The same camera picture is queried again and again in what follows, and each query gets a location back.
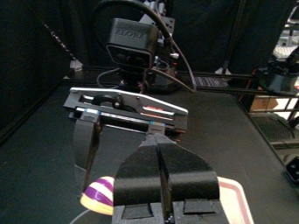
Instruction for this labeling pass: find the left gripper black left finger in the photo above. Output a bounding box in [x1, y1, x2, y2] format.
[110, 133, 165, 224]

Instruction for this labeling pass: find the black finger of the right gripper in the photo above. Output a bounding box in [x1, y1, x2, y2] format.
[72, 108, 104, 196]
[145, 122, 168, 138]

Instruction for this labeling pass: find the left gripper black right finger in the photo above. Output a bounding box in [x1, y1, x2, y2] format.
[156, 133, 230, 224]

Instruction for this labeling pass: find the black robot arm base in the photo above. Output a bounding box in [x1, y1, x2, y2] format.
[253, 45, 299, 95]

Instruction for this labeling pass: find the purple white striped toy onion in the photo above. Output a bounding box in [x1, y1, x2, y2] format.
[78, 175, 117, 217]

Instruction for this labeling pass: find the grey bowl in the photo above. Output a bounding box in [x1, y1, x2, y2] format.
[69, 208, 96, 224]

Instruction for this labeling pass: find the white tray with pink rim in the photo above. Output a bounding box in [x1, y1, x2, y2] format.
[214, 176, 257, 224]

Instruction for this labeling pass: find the white cloth clip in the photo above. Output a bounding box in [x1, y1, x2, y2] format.
[213, 66, 233, 76]
[69, 59, 84, 73]

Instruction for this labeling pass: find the small black device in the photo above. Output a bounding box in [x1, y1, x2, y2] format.
[284, 156, 299, 185]

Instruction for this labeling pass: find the black mesh crate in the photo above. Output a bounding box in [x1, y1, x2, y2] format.
[248, 113, 299, 148]

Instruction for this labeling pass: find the brown cardboard box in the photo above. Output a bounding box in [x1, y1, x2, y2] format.
[248, 95, 282, 114]

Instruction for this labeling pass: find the thin grey cable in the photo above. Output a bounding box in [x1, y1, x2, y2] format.
[148, 38, 198, 94]

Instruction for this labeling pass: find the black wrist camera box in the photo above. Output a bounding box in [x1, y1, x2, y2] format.
[104, 17, 161, 70]

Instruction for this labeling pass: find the thick black cable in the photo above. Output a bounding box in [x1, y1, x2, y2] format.
[89, 0, 174, 56]

